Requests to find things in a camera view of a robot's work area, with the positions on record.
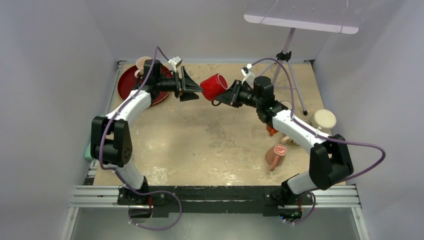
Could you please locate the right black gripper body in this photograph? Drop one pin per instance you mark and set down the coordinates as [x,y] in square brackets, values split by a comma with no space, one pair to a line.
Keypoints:
[245,97]

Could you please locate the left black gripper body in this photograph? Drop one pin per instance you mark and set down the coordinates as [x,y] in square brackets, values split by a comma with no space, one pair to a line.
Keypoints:
[171,84]

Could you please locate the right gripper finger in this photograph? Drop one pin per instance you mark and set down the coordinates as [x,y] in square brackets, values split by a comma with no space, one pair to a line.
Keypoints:
[225,97]
[235,86]

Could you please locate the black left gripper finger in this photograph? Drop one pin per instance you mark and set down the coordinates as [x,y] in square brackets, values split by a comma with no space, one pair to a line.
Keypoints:
[188,96]
[188,85]

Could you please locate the glossy red mug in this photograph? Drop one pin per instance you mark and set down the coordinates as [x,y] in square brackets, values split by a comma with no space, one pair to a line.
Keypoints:
[214,86]

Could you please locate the white pinkish mug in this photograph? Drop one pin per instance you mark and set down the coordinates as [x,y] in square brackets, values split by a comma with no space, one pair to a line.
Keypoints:
[139,64]

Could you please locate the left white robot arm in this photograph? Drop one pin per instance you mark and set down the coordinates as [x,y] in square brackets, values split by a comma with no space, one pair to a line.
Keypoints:
[111,142]

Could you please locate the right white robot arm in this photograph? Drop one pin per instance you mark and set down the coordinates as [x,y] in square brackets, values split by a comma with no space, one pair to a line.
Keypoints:
[329,158]

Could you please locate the small orange mug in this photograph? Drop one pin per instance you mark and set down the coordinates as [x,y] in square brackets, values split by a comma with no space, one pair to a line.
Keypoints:
[272,131]

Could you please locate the beige mug lying sideways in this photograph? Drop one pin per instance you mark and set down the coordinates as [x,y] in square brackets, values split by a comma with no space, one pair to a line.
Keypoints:
[286,140]

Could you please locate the pink salmon mug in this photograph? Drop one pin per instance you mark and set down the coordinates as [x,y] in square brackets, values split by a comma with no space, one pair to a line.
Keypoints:
[275,156]

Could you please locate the cream upside down mug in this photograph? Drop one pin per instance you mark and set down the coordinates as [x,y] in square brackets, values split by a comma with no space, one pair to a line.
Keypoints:
[323,120]

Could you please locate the round red lacquer tray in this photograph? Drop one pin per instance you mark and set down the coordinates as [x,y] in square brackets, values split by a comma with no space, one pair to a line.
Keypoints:
[127,82]

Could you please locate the white tripod stand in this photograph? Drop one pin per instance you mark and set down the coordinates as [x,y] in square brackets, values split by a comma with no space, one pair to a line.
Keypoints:
[284,57]

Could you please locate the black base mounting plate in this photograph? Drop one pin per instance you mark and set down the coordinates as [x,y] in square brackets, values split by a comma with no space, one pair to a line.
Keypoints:
[260,199]

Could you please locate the mint green object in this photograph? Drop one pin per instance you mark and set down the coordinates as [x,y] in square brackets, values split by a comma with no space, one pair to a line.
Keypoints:
[87,153]

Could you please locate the white overhead light panel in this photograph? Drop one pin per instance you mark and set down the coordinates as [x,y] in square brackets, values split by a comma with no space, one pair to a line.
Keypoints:
[333,16]

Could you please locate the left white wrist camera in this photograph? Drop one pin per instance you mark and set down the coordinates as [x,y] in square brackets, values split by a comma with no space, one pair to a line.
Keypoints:
[174,63]

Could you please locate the aluminium frame rail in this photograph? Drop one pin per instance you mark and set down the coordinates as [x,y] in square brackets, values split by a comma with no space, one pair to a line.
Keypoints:
[90,197]

